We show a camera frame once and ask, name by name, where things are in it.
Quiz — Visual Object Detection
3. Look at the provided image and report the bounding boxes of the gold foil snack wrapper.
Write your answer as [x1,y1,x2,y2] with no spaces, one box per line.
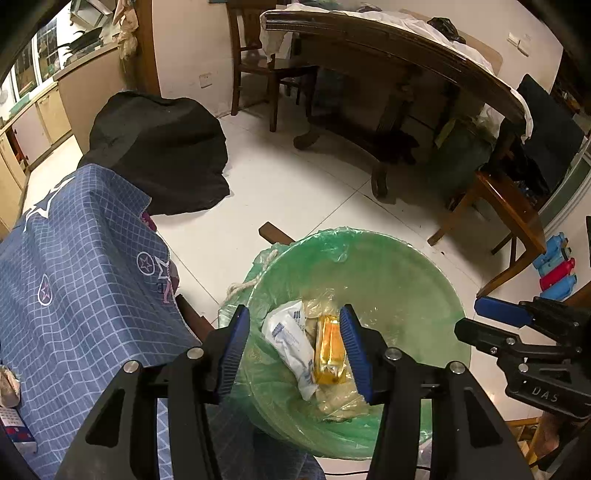
[314,315,348,385]

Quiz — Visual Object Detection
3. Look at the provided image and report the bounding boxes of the white printed wrapper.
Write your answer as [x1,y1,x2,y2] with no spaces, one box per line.
[262,300,318,401]

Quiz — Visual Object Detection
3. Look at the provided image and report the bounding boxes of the green lined trash bin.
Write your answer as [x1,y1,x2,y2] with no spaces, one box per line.
[218,227,471,460]

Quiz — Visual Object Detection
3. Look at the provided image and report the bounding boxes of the kitchen counter cabinets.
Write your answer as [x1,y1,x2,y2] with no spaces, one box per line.
[1,43,125,237]

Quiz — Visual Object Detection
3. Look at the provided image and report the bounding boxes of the person right hand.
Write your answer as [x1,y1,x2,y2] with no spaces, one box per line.
[532,412,577,459]

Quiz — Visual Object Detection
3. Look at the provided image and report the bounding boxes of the blue plastic bottles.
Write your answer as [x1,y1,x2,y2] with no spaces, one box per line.
[533,232,577,301]

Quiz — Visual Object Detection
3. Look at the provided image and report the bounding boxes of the small wooden stool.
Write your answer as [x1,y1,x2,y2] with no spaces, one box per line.
[428,171,547,298]

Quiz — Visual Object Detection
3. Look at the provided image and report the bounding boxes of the blue star patterned tablecloth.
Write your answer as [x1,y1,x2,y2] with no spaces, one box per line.
[0,163,325,480]

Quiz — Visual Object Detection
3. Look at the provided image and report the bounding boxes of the black cloth covered bundle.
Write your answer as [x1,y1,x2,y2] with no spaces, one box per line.
[78,91,229,215]

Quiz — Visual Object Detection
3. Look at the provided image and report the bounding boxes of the dark wooden dining table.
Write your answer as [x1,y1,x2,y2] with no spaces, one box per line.
[260,9,532,199]

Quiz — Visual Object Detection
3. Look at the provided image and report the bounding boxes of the dark wooden chair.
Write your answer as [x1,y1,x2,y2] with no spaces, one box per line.
[225,1,318,132]

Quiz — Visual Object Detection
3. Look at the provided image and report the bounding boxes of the black wok on stove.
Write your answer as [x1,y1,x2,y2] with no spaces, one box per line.
[58,27,102,53]

